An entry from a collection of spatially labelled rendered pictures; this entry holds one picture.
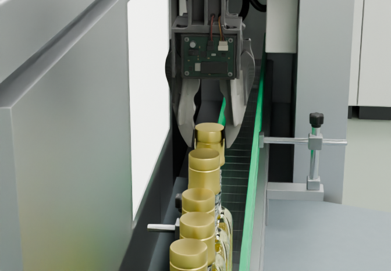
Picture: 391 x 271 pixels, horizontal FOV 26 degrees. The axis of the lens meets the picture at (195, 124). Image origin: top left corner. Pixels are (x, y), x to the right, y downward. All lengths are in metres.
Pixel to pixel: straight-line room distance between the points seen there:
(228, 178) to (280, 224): 0.18
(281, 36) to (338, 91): 0.18
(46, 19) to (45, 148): 0.11
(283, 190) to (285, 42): 0.38
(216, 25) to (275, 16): 1.01
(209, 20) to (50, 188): 0.25
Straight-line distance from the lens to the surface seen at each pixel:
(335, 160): 1.86
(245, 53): 0.93
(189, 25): 0.86
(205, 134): 0.95
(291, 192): 1.65
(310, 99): 1.81
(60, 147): 0.78
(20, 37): 0.68
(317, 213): 1.82
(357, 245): 1.70
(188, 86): 0.94
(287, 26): 1.87
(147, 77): 1.30
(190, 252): 0.75
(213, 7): 0.88
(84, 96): 0.87
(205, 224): 0.81
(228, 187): 1.60
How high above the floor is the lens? 1.51
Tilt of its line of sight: 19 degrees down
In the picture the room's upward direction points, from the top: straight up
